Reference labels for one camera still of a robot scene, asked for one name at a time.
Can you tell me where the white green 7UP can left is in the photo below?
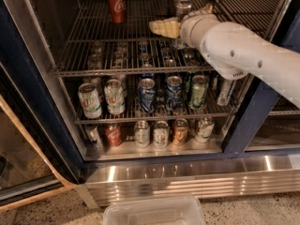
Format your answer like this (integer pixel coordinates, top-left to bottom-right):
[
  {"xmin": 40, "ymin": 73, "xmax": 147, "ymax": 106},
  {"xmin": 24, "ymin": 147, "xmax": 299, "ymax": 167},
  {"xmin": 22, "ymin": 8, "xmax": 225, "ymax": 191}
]
[{"xmin": 78, "ymin": 82, "xmax": 102, "ymax": 119}]

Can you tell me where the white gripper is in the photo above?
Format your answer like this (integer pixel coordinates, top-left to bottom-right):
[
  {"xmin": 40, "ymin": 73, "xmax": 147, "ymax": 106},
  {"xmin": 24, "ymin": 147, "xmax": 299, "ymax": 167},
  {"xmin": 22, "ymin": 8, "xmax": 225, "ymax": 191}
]
[{"xmin": 149, "ymin": 3, "xmax": 219, "ymax": 49}]

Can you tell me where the middle wire shelf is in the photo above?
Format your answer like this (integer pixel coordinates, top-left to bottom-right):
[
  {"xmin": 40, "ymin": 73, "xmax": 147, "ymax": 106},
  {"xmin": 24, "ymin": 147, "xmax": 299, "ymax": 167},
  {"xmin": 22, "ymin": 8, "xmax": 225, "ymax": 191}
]
[{"xmin": 75, "ymin": 71, "xmax": 249, "ymax": 125}]

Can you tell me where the silver blue Red Bull can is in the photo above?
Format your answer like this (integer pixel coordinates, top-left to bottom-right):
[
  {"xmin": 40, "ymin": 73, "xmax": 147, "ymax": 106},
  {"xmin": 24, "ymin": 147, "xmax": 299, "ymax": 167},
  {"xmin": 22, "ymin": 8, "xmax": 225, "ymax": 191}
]
[{"xmin": 172, "ymin": 0, "xmax": 192, "ymax": 50}]

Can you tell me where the orange brown can bottom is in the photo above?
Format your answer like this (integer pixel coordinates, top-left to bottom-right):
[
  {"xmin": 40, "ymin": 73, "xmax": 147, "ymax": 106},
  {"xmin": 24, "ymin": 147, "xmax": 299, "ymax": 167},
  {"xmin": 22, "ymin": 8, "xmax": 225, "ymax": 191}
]
[{"xmin": 172, "ymin": 118, "xmax": 188, "ymax": 145}]

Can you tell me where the open glass fridge door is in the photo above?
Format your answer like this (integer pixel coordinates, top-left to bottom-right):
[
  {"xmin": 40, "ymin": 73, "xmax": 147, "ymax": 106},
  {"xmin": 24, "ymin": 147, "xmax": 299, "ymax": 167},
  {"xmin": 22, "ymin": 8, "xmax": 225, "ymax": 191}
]
[{"xmin": 0, "ymin": 68, "xmax": 75, "ymax": 212}]

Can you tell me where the blue fridge centre post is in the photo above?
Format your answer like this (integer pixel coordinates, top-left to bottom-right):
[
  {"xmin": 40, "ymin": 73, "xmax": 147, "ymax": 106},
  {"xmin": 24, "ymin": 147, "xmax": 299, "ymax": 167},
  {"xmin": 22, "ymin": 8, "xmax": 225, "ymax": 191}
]
[{"xmin": 222, "ymin": 78, "xmax": 280, "ymax": 156}]

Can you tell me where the white green 7up can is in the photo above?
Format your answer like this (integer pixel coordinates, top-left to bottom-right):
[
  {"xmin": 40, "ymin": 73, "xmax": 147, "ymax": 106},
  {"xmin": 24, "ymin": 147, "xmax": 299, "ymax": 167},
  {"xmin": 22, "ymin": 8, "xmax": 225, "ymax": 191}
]
[
  {"xmin": 78, "ymin": 82, "xmax": 102, "ymax": 119},
  {"xmin": 104, "ymin": 79, "xmax": 125, "ymax": 115}
]

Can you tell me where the green soda can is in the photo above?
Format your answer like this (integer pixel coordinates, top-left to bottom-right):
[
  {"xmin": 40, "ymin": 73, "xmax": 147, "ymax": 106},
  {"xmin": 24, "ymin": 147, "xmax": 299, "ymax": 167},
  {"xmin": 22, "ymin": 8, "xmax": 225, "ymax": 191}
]
[{"xmin": 188, "ymin": 75, "xmax": 208, "ymax": 110}]

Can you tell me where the blue pepsi can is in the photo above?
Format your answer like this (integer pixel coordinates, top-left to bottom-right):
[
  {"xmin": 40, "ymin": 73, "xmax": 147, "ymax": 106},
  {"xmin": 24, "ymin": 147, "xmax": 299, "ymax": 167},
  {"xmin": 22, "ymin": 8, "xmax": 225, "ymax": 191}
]
[
  {"xmin": 138, "ymin": 78, "xmax": 156, "ymax": 113},
  {"xmin": 165, "ymin": 76, "xmax": 182, "ymax": 111}
]

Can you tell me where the stainless steel fridge base grille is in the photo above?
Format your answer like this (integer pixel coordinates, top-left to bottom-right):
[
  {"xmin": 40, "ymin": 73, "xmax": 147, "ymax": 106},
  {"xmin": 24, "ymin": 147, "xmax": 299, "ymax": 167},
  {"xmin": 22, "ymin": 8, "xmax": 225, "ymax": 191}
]
[{"xmin": 85, "ymin": 154, "xmax": 300, "ymax": 206}]

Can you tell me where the red Coca-Cola can top shelf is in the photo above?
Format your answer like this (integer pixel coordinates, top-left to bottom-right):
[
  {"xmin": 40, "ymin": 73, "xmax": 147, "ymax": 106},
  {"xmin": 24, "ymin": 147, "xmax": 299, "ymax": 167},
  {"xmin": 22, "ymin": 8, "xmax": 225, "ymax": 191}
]
[{"xmin": 107, "ymin": 0, "xmax": 126, "ymax": 23}]

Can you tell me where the blue Pepsi can left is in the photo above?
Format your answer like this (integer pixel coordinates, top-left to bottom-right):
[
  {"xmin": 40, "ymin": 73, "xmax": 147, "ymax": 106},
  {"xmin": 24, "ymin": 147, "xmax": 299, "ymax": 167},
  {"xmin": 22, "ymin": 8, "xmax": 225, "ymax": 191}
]
[{"xmin": 138, "ymin": 78, "xmax": 156, "ymax": 113}]

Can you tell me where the red Coca-Cola can bottom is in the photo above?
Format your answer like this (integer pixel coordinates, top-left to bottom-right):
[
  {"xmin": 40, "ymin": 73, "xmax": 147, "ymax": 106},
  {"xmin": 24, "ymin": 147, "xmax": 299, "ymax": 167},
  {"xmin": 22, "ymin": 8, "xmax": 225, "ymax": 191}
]
[{"xmin": 104, "ymin": 123, "xmax": 122, "ymax": 146}]

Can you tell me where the silver can middle shelf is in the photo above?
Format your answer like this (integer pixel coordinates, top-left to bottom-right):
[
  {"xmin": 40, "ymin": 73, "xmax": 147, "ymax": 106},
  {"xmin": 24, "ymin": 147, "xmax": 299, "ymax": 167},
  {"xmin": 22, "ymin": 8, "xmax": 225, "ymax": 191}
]
[{"xmin": 217, "ymin": 79, "xmax": 236, "ymax": 106}]

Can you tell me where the top wire shelf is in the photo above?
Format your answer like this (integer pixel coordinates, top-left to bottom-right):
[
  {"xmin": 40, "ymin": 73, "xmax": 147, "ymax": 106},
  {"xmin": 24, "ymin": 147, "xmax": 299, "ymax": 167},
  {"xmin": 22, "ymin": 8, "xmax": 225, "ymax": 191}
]
[{"xmin": 52, "ymin": 0, "xmax": 279, "ymax": 77}]

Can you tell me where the wire shelf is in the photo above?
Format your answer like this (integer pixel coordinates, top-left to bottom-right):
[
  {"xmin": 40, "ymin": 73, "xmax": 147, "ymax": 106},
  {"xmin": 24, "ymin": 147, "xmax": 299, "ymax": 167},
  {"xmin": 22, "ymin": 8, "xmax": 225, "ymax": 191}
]
[
  {"xmin": 52, "ymin": 0, "xmax": 279, "ymax": 77},
  {"xmin": 75, "ymin": 71, "xmax": 249, "ymax": 125}
]

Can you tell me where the clear plastic bin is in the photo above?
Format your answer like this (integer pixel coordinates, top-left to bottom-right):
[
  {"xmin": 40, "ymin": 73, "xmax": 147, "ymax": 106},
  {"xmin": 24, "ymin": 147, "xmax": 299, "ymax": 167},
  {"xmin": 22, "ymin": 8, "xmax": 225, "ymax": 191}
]
[{"xmin": 103, "ymin": 196, "xmax": 206, "ymax": 225}]

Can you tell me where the silver blue can bottom left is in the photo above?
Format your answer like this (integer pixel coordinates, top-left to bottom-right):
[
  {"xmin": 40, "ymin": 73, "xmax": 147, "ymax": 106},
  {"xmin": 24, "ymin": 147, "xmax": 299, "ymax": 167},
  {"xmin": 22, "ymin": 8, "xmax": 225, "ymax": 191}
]
[{"xmin": 84, "ymin": 124, "xmax": 102, "ymax": 149}]

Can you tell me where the white red can bottom right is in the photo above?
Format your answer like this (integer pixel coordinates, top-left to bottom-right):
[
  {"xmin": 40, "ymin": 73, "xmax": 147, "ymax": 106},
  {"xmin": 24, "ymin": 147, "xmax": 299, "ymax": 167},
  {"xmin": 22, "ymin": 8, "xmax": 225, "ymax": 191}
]
[{"xmin": 195, "ymin": 117, "xmax": 215, "ymax": 143}]

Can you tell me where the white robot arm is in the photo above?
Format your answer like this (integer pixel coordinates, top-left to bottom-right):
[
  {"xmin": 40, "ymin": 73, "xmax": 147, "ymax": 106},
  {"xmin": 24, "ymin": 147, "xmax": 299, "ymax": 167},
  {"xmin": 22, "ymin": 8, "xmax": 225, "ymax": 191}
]
[{"xmin": 149, "ymin": 4, "xmax": 300, "ymax": 107}]

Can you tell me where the blue Pepsi can right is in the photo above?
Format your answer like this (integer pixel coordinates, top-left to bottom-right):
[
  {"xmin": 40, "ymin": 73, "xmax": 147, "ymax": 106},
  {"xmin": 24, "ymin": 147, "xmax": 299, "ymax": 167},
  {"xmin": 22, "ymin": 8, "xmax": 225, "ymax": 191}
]
[{"xmin": 165, "ymin": 76, "xmax": 182, "ymax": 111}]

